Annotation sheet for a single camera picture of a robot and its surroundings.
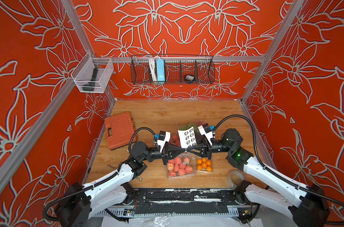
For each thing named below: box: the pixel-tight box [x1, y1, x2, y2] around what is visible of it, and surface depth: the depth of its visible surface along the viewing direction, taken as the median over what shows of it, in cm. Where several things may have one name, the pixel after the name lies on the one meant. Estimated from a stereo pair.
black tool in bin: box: [82, 67, 99, 92], surface depth 83 cm
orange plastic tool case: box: [104, 111, 138, 151], surface depth 100 cm
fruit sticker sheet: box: [177, 126, 198, 149], surface depth 60 cm
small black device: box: [185, 74, 196, 81], surface depth 97 cm
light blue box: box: [156, 59, 166, 82], surface depth 92 cm
